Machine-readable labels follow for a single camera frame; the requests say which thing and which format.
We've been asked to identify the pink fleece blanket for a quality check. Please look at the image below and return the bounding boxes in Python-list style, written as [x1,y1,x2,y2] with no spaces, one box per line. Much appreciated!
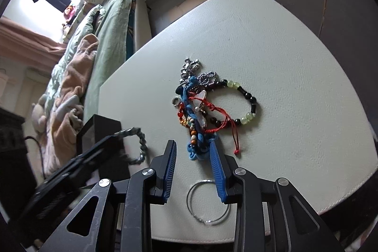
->
[42,34,99,176]

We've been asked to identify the black jewelry box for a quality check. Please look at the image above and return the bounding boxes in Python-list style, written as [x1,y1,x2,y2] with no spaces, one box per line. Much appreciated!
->
[76,115,130,185]

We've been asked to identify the black and green bead bracelet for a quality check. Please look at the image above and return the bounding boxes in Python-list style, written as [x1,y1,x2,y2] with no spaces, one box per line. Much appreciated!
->
[206,79,258,127]

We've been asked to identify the white low table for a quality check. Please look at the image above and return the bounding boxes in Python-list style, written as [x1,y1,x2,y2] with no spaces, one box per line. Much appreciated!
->
[97,0,378,244]

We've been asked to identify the silver link chain necklace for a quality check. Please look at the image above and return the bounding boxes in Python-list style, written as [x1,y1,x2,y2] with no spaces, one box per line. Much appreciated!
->
[179,57,220,87]

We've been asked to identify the bed with green sheet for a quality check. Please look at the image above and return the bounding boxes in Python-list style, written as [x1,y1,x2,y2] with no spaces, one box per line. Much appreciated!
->
[40,0,137,163]

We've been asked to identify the red string bracelet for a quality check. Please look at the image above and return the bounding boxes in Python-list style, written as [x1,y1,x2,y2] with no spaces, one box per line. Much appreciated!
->
[188,92,240,156]

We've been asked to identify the thin silver bangle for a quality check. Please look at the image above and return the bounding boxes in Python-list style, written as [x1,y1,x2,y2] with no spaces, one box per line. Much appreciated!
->
[185,179,231,226]

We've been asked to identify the grey metal bead bracelet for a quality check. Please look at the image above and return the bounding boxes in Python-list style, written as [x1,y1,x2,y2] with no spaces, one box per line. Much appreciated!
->
[113,127,149,165]

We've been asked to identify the pink left curtain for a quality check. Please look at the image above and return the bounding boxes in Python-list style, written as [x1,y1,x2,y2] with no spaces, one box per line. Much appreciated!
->
[0,17,67,72]

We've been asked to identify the blue braided cord bracelet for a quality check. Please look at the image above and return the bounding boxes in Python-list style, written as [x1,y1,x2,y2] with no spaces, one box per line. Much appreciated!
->
[176,75,218,162]

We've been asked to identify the light green floral quilt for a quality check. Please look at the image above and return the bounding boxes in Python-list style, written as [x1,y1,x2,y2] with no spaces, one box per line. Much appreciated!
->
[44,5,106,114]

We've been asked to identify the beige plush toy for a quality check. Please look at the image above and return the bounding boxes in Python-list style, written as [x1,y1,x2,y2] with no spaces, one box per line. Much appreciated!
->
[31,94,47,134]

